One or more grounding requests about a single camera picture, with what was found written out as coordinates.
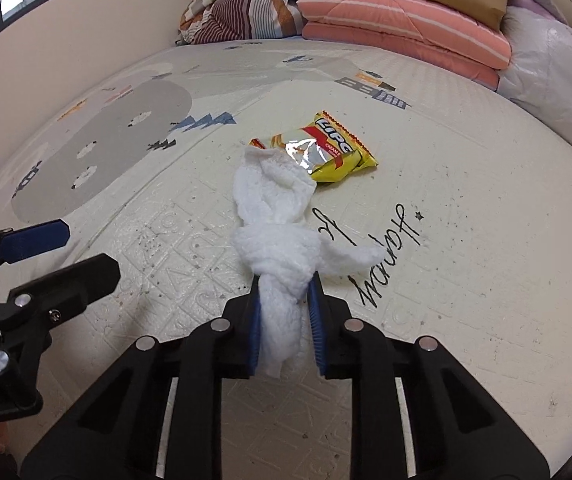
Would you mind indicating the grey quilt in plastic bag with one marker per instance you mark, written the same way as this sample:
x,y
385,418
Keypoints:
x,y
556,75

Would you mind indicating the striped patchwork quilt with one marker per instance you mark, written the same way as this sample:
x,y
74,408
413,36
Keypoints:
x,y
246,15

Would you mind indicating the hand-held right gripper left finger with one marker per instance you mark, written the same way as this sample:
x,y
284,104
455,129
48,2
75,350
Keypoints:
x,y
252,345

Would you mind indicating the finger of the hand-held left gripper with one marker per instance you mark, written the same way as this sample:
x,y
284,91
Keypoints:
x,y
31,240
81,277

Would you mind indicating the pink striped folded quilt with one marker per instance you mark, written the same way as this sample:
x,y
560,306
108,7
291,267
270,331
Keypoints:
x,y
406,30

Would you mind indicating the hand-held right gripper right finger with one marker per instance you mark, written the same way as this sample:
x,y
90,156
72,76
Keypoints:
x,y
317,330

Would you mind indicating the white tissue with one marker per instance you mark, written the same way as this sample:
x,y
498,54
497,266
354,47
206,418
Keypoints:
x,y
276,245

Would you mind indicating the yellow snack wrapper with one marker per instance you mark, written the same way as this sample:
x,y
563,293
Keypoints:
x,y
336,152

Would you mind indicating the purple blanket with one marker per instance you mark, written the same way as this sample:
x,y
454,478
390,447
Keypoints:
x,y
518,0

